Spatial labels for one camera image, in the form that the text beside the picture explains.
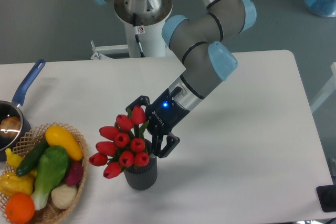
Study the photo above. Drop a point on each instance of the brown bread roll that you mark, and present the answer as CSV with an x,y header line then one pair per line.
x,y
10,127

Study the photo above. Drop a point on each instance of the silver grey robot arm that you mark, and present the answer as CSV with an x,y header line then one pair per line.
x,y
198,46

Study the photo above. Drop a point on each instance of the red tulip bouquet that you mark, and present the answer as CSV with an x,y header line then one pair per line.
x,y
125,147

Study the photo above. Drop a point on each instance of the yellow bell pepper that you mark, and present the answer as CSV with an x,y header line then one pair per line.
x,y
12,184

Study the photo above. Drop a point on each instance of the blue handled saucepan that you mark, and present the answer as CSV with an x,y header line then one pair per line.
x,y
13,108

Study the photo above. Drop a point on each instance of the dark grey ribbed vase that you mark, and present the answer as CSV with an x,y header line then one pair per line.
x,y
144,177

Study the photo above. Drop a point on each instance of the yellow squash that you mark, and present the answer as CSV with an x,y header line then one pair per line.
x,y
58,136

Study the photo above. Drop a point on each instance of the white garlic bulb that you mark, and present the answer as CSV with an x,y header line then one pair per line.
x,y
62,196

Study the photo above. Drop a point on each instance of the dark green cucumber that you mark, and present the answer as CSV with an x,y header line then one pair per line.
x,y
31,160

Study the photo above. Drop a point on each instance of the yellow banana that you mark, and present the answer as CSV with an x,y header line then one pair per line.
x,y
14,160

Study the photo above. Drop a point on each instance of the orange fruit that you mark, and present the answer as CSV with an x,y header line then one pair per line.
x,y
20,208

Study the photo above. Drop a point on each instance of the black device at table edge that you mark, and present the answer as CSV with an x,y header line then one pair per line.
x,y
326,195

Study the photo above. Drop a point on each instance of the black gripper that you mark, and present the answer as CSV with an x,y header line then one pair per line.
x,y
163,114

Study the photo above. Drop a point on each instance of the green bok choy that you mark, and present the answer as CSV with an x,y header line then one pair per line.
x,y
51,169

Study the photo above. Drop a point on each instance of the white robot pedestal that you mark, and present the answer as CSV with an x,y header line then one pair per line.
x,y
142,41

